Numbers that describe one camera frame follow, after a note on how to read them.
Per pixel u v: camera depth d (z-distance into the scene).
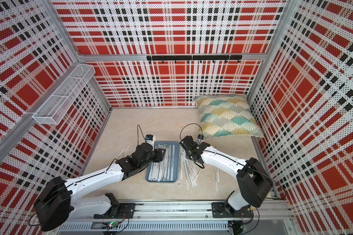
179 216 0.73
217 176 0.84
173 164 0.89
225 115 0.93
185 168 0.88
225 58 0.89
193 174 0.86
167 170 0.86
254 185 0.42
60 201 0.40
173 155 0.93
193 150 0.62
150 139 0.73
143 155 0.62
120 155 0.93
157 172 0.86
